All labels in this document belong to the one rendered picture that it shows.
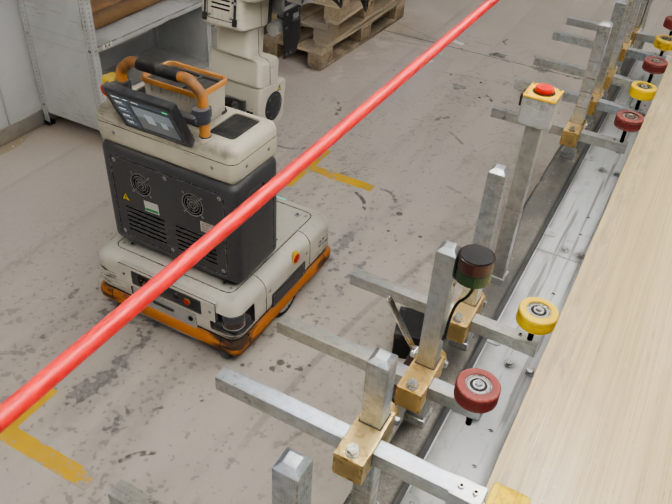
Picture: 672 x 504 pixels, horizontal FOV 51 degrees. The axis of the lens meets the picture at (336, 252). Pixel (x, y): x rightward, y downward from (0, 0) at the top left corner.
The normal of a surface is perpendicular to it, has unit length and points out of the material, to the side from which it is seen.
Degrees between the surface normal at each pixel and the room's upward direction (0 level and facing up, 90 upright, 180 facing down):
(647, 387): 0
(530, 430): 0
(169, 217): 90
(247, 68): 82
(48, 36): 90
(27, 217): 0
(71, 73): 90
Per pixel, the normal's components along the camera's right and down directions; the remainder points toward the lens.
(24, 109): 0.88, 0.33
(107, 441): 0.05, -0.78
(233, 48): -0.47, 0.41
